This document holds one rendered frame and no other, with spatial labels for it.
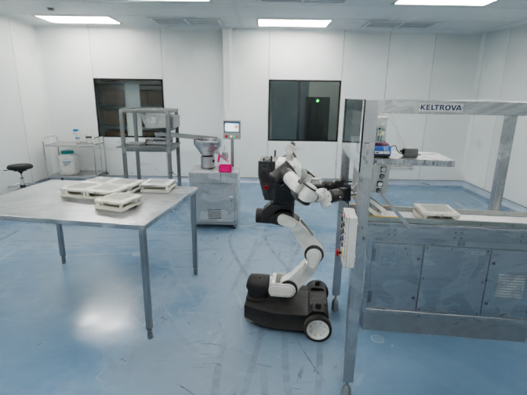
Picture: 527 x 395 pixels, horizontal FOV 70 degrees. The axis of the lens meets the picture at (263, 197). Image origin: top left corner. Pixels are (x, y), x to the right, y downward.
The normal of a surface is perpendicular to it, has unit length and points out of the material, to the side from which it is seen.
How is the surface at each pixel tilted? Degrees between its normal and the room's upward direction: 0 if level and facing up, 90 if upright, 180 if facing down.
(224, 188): 90
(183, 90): 90
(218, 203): 90
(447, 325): 90
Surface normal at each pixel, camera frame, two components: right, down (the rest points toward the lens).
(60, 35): 0.00, 0.26
